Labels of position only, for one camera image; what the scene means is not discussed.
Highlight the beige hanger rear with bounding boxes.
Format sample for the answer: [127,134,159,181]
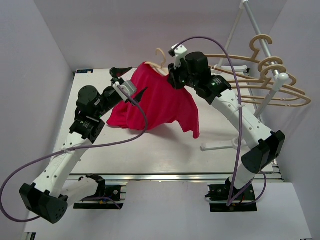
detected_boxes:
[206,34,273,66]

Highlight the blue label sticker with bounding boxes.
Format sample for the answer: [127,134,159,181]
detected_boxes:
[76,69,94,74]

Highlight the aluminium table rail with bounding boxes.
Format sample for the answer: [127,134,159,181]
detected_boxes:
[67,173,284,182]

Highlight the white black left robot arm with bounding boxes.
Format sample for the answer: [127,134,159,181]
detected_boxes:
[19,67,144,224]

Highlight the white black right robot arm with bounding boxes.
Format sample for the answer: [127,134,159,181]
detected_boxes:
[168,44,286,200]

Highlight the beige hanger front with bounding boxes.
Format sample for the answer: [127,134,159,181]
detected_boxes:
[144,48,169,76]

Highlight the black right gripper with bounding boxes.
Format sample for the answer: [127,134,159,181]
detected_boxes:
[167,58,199,90]

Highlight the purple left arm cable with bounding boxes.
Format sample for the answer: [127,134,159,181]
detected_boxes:
[0,84,149,224]

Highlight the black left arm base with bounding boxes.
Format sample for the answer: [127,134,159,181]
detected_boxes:
[73,174,127,210]

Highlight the beige hanger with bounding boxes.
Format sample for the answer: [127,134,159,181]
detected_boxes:
[241,70,311,108]
[144,48,169,76]
[212,56,297,94]
[206,34,273,66]

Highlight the white clothes rack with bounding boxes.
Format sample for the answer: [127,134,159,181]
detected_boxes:
[201,0,289,151]

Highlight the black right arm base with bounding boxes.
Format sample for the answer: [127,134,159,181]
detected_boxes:
[205,184,258,213]

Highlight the beige hanger middle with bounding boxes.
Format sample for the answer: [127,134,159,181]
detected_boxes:
[212,56,297,94]

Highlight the red t shirt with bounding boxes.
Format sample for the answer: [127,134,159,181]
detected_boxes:
[106,63,200,139]

